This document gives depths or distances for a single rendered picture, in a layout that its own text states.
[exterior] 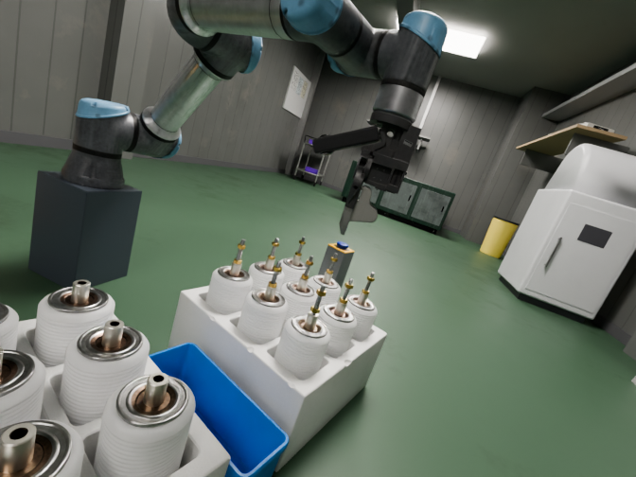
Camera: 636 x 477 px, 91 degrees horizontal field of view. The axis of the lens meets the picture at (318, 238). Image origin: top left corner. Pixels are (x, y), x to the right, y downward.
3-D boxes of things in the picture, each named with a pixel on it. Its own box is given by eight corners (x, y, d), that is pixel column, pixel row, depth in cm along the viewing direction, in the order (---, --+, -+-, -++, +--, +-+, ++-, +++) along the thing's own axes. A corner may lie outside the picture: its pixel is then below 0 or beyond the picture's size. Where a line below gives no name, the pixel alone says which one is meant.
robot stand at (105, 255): (27, 269, 93) (37, 169, 86) (86, 256, 110) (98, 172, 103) (73, 292, 89) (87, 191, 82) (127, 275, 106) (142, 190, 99)
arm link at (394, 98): (380, 79, 49) (379, 93, 57) (370, 109, 50) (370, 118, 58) (427, 94, 48) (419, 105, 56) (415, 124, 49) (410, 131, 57)
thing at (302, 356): (252, 393, 66) (275, 319, 62) (283, 376, 74) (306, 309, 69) (284, 425, 61) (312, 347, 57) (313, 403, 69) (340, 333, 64)
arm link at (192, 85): (113, 126, 98) (211, -22, 69) (160, 137, 110) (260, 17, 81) (120, 159, 95) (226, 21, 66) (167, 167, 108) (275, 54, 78)
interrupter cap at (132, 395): (103, 394, 36) (104, 389, 35) (167, 370, 42) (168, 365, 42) (133, 443, 32) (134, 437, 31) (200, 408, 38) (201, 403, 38)
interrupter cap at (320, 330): (283, 322, 62) (284, 319, 62) (306, 314, 68) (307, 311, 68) (311, 344, 58) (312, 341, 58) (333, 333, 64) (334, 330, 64)
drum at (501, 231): (504, 261, 462) (522, 225, 448) (480, 252, 469) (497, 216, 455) (498, 256, 496) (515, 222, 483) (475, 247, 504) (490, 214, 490)
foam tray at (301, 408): (165, 354, 78) (180, 290, 74) (272, 316, 111) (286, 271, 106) (275, 473, 59) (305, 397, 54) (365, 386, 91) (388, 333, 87)
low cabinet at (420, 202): (432, 224, 643) (445, 192, 626) (438, 236, 495) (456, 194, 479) (354, 197, 678) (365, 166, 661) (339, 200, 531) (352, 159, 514)
